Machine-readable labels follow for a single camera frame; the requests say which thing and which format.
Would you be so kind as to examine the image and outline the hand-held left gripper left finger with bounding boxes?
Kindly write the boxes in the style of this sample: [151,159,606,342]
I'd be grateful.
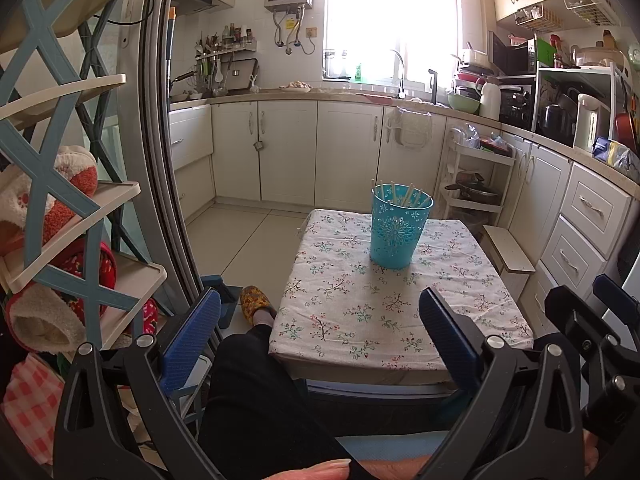
[52,287,223,480]

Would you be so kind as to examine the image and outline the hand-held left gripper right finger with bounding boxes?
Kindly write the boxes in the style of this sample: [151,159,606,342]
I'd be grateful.
[419,286,587,480]

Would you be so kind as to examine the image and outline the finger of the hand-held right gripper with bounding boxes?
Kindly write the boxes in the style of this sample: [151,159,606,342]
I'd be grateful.
[591,274,640,346]
[544,285,640,436]

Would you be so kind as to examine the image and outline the teal plastic utensil cup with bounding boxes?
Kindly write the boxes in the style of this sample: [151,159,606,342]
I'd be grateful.
[369,184,435,270]

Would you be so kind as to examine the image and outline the bunch of wooden chopsticks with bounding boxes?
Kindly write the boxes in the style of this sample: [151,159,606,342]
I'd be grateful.
[370,178,433,208]

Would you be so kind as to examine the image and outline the person's left hand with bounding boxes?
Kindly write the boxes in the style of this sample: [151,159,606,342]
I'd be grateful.
[269,455,443,480]

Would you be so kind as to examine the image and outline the red floral slipper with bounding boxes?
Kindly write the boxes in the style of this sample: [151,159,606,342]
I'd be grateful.
[52,242,118,311]
[140,299,160,333]

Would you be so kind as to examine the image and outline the dark blue plastic box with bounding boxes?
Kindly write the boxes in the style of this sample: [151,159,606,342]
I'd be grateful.
[200,274,241,331]

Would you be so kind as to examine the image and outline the yellow floral slipper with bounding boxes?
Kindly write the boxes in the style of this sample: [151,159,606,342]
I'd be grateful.
[240,285,277,325]

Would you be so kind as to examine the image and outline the floral tablecloth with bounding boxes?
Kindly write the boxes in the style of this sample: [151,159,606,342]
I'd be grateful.
[268,208,535,373]

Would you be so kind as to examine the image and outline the person's black trouser leg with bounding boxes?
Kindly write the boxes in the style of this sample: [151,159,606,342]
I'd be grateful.
[197,322,441,480]

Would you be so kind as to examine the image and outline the low table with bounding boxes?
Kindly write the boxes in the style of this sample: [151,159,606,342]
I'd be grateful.
[285,360,463,406]

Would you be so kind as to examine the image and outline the white drawer base cabinet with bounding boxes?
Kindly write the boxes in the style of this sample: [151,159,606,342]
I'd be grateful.
[500,130,640,331]

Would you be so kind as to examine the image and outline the snack packets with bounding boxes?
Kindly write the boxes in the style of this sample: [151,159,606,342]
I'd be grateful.
[592,137,640,181]

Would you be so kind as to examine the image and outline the beige plush slipper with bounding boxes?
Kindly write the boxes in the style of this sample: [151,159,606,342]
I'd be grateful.
[10,285,86,353]

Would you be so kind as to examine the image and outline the dark pan with lid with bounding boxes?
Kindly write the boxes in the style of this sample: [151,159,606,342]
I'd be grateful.
[444,172,502,206]

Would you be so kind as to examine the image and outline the red pan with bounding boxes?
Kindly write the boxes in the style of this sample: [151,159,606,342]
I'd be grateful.
[615,112,638,153]

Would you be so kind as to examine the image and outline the pink checked cloth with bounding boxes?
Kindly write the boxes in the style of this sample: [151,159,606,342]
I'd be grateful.
[0,355,66,466]

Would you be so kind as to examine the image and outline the white corner shelf rack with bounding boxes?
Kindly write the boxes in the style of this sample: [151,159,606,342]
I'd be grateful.
[442,127,517,226]

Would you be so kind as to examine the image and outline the white electric kettle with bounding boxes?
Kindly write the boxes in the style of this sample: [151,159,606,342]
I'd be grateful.
[572,92,603,153]

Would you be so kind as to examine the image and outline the black electric pot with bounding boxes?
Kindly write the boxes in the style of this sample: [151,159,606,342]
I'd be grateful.
[542,104,571,138]

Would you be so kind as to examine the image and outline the red and white plush slipper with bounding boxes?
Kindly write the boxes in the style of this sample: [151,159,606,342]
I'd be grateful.
[0,145,98,256]

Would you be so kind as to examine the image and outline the white stove cabinet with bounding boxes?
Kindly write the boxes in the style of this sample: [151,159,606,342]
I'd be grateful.
[169,105,216,221]

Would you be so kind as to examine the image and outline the black toaster oven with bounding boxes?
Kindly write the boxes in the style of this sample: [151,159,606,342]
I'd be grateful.
[500,85,535,128]

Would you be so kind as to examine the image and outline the white door base cabinets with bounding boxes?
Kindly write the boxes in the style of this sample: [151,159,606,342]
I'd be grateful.
[210,100,448,211]

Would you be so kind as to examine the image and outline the white hanging door rack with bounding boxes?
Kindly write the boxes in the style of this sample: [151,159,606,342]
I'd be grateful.
[385,106,433,151]

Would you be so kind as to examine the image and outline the white plastic jug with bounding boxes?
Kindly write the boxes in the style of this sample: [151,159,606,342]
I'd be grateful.
[480,81,502,121]

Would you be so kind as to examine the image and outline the blue and cream shelf rack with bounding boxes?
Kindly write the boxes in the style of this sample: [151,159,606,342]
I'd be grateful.
[0,0,168,361]

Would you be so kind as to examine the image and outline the white countertop rack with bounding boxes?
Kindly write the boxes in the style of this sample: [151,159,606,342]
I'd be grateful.
[532,62,628,146]

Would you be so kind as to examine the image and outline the green bowl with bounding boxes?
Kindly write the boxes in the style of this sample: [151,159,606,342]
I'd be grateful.
[447,91,482,115]

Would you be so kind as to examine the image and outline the stack of bowls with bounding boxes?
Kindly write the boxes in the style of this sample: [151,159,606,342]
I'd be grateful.
[452,72,496,96]

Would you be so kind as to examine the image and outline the black frying pan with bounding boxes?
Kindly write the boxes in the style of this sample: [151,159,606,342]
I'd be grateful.
[170,71,197,101]

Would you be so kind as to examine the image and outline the green cutting board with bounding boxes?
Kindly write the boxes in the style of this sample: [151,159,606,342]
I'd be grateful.
[536,37,557,68]

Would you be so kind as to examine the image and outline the black microwave oven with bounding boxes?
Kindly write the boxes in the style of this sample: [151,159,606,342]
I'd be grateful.
[492,32,538,78]

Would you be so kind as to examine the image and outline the chrome faucet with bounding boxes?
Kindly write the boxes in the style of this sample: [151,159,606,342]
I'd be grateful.
[390,50,407,100]

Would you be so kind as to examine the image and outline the metal baking tray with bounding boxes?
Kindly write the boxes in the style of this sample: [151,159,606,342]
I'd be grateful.
[227,57,261,93]

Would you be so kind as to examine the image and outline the beige kitchen countertop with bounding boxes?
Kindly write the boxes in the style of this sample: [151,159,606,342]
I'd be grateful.
[170,87,640,186]

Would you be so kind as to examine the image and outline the kitchen window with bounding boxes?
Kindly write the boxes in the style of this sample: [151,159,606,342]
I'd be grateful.
[322,0,461,83]

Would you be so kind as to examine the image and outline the grey sliding door frame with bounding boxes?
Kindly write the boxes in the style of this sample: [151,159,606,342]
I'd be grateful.
[137,0,203,321]

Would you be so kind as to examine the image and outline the wall utensil rack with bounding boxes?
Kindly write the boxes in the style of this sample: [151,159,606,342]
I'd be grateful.
[195,25,258,98]

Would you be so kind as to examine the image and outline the small wire basket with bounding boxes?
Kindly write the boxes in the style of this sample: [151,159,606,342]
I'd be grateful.
[515,4,545,31]

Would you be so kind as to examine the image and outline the large wire basket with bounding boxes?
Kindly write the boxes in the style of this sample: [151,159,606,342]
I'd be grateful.
[562,0,621,28]

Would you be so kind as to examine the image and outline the blue handled mop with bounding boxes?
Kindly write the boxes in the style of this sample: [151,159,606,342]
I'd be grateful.
[168,6,177,96]

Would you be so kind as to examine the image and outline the water heater hoses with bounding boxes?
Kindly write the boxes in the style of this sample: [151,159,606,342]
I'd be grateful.
[274,7,317,56]

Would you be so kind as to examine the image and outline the black cable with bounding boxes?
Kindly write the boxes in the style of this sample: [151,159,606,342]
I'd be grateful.
[107,0,156,26]

